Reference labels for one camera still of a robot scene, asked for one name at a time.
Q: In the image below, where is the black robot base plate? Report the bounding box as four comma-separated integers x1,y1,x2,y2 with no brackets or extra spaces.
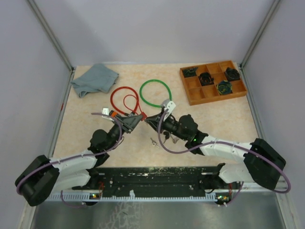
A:
75,165,239,198

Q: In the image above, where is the black-headed key bunch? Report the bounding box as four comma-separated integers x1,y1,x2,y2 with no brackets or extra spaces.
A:
163,131,179,144

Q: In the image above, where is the small silver key bunch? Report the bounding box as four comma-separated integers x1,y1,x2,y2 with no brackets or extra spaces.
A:
150,138,159,148

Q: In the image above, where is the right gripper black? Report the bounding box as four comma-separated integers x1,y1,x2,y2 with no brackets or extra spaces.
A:
146,110,189,141

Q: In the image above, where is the grey cable duct rail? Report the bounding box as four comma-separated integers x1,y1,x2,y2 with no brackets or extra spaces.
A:
47,192,229,202

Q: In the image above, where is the green black rolled sock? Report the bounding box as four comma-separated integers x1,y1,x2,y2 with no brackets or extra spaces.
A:
182,67,198,78

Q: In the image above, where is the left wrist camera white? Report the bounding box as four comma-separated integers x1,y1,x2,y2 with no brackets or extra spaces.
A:
101,107,116,119

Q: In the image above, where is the blue grey folded cloth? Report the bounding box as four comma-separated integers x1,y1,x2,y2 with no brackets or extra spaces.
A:
71,63,119,98

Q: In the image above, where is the wooden compartment tray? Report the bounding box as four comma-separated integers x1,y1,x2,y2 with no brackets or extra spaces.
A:
180,60,247,105

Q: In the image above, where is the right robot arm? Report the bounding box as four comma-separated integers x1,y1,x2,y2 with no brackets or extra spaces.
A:
143,112,287,193

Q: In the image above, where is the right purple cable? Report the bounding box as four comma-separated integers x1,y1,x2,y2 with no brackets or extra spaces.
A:
158,112,293,195

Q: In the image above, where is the black orange rolled sock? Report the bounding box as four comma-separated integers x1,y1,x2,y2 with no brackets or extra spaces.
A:
199,72,214,86

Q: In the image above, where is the red translucent cable lock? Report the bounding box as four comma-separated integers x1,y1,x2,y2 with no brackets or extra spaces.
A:
110,86,142,116

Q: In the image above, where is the red cable padlock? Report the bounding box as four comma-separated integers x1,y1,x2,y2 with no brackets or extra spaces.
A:
123,94,147,121

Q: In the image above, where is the rolled dark sock in tray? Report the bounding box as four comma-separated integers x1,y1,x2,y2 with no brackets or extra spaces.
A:
216,80,233,95

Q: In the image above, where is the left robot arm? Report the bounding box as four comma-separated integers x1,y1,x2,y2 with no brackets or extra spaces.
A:
15,112,145,207

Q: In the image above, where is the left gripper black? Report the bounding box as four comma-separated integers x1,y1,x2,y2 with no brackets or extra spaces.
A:
106,114,143,151

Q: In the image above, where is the green cable lock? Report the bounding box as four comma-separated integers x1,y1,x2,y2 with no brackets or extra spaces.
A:
139,79,173,108

